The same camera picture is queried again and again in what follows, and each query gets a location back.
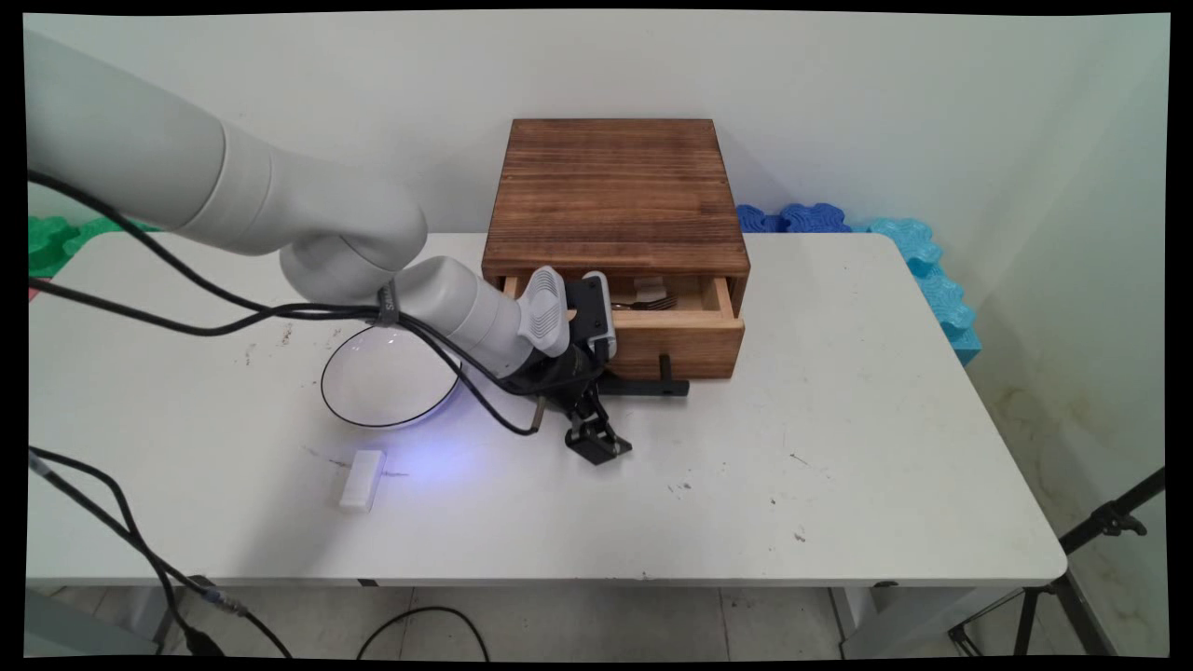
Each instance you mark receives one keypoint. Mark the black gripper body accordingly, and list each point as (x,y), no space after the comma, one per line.
(564,373)

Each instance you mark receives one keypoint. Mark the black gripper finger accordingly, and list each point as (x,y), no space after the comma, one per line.
(613,438)
(585,436)

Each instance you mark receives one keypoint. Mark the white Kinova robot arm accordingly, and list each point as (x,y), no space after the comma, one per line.
(280,214)

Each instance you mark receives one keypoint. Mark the metal fork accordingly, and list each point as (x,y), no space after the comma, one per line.
(648,303)

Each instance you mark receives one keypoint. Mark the wooden drawer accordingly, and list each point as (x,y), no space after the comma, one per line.
(690,335)

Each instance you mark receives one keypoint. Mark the white plate with black rim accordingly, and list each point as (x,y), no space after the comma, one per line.
(387,382)

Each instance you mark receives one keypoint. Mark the brown wooden drawer case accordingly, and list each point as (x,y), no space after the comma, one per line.
(615,196)

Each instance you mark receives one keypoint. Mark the small white rectangular block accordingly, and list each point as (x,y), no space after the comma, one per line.
(362,480)

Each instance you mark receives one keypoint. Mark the dark blue foam mat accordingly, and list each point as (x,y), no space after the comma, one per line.
(792,219)

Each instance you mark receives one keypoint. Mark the cyan foam mat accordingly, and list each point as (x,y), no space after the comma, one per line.
(937,280)

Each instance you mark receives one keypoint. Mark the black tripod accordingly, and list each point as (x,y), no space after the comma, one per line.
(1072,578)

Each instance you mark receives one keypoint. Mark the green foam mat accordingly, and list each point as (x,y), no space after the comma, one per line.
(65,242)

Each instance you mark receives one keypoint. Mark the black and white wrist camera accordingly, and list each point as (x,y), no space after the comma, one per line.
(592,312)

